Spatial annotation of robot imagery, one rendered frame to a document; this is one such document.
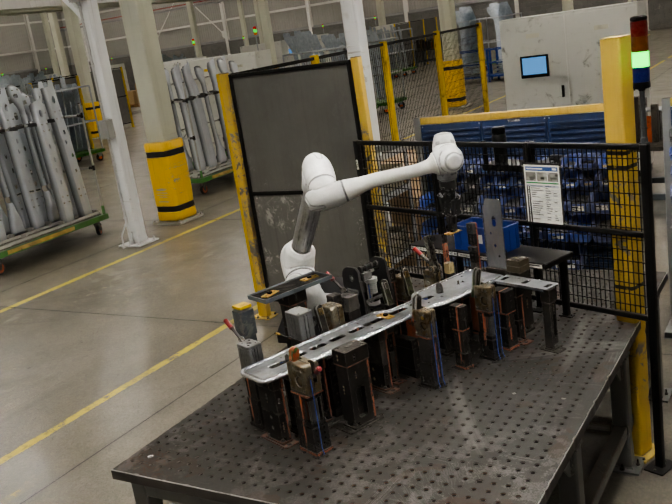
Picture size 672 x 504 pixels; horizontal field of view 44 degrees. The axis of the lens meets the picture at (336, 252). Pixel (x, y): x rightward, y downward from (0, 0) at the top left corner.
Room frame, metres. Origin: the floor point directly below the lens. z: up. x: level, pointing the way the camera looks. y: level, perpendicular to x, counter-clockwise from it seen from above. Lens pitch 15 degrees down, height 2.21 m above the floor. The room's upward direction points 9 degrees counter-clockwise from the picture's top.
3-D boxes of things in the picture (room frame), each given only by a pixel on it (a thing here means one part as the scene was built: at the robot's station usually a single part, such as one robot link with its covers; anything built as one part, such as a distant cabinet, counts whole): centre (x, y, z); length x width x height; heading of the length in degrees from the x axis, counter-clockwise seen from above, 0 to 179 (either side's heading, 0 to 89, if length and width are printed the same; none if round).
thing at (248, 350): (3.12, 0.40, 0.88); 0.11 x 0.10 x 0.36; 38
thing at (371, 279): (3.57, -0.12, 0.94); 0.18 x 0.13 x 0.49; 128
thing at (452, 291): (3.33, -0.16, 1.00); 1.38 x 0.22 x 0.02; 128
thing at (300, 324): (3.28, 0.19, 0.90); 0.13 x 0.10 x 0.41; 38
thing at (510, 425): (3.57, -0.38, 0.68); 2.56 x 1.61 x 0.04; 147
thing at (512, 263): (3.70, -0.83, 0.88); 0.08 x 0.08 x 0.36; 38
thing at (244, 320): (3.31, 0.42, 0.92); 0.08 x 0.08 x 0.44; 38
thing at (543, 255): (4.06, -0.76, 1.02); 0.90 x 0.22 x 0.03; 38
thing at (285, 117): (6.22, 0.14, 1.00); 1.34 x 0.14 x 2.00; 57
